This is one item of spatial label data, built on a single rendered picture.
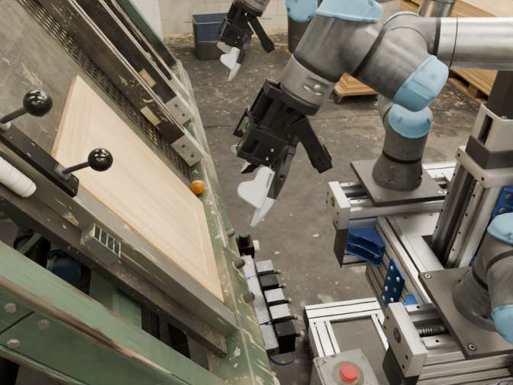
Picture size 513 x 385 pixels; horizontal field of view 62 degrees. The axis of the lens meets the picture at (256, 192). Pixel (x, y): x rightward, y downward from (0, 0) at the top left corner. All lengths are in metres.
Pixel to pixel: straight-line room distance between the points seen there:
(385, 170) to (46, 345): 1.00
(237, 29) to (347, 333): 1.32
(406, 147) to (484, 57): 0.59
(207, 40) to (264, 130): 4.70
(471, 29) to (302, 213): 2.23
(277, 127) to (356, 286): 1.86
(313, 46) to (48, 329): 0.50
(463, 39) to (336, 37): 0.22
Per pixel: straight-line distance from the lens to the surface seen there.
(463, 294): 1.04
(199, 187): 1.50
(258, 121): 0.64
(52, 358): 0.69
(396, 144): 1.29
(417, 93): 0.61
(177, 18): 6.33
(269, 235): 2.67
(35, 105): 0.67
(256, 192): 0.65
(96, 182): 0.95
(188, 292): 0.97
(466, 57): 0.73
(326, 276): 2.46
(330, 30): 0.59
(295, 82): 0.61
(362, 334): 1.99
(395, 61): 0.60
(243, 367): 1.06
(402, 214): 1.41
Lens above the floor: 1.80
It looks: 37 degrees down
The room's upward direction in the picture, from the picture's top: straight up
